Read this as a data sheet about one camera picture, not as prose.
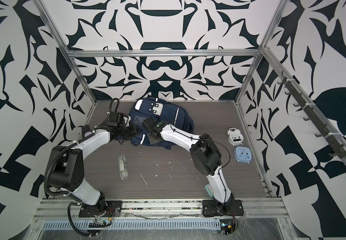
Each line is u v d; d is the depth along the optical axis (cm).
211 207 74
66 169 46
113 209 73
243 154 90
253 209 76
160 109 104
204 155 52
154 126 67
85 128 102
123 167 87
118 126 77
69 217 69
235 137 96
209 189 79
